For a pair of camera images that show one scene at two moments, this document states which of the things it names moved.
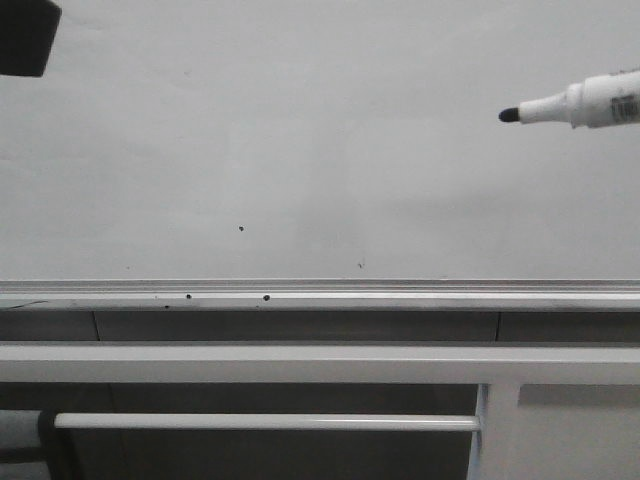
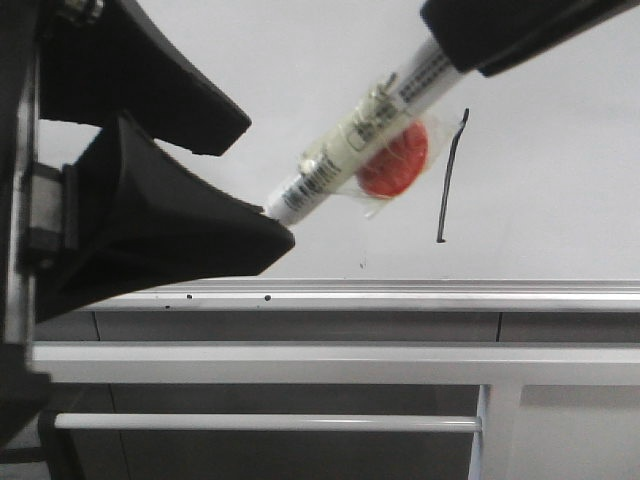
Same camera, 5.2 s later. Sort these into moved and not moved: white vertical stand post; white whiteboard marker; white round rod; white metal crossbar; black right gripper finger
Moved: black right gripper finger; white whiteboard marker
Not moved: white metal crossbar; white vertical stand post; white round rod
